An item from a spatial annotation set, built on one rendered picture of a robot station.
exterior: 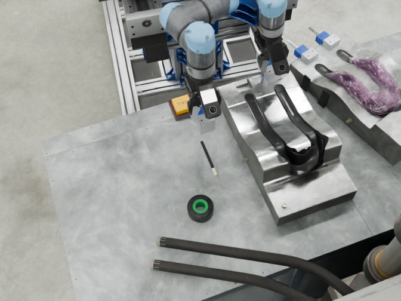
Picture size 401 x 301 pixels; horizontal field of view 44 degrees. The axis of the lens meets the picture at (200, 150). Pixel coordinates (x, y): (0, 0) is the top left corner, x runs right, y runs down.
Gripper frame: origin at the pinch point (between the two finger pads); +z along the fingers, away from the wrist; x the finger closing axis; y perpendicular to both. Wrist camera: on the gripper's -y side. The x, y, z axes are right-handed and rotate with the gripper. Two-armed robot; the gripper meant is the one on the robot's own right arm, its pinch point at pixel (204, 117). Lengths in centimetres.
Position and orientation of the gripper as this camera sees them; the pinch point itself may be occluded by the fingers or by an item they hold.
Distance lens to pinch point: 155.4
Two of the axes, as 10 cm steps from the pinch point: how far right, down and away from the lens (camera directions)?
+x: -9.4, 3.0, -1.6
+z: 0.2, 5.3, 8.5
